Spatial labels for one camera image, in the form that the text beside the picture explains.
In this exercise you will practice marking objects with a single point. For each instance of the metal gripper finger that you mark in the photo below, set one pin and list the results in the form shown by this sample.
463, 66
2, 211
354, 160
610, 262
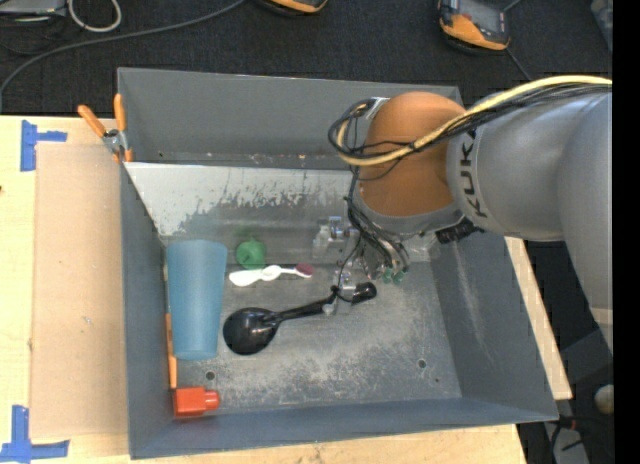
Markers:
344, 288
331, 308

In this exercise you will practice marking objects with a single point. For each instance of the black ladle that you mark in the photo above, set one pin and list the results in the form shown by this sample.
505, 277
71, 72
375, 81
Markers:
250, 332

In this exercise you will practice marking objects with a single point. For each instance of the grey metal bin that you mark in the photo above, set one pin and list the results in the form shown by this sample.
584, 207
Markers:
350, 362

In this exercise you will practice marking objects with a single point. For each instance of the white spoon with maroon tip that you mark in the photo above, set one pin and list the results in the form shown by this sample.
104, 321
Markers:
246, 277

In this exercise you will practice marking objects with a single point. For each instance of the green toy fruit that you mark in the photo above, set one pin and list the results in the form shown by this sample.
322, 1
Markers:
251, 253

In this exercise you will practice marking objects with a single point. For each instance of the blue plastic cup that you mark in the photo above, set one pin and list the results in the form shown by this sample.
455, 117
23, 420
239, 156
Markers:
195, 297

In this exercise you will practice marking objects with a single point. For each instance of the brown cardboard board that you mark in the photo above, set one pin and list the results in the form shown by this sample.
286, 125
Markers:
75, 277

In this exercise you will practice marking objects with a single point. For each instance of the black cylinder on white bracket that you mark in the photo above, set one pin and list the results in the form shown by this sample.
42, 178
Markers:
457, 233

